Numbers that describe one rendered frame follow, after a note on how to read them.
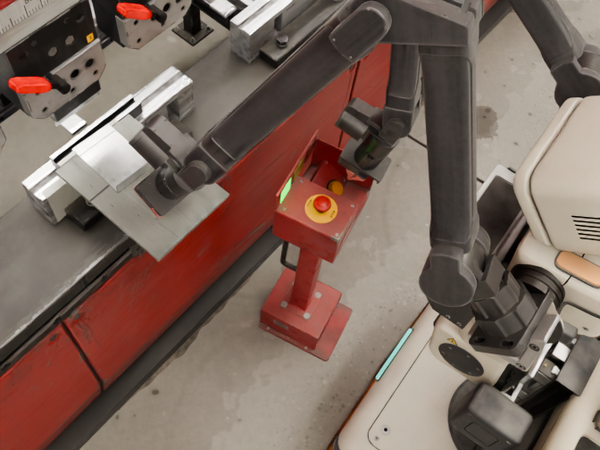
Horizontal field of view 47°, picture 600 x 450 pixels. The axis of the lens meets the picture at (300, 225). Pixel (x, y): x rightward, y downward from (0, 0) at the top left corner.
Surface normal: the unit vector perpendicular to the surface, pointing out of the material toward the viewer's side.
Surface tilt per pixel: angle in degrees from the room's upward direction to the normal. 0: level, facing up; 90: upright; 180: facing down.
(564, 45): 65
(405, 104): 74
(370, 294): 0
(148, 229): 0
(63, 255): 0
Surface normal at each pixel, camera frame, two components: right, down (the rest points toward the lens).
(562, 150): -0.48, -0.72
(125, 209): 0.08, -0.47
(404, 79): -0.32, 0.58
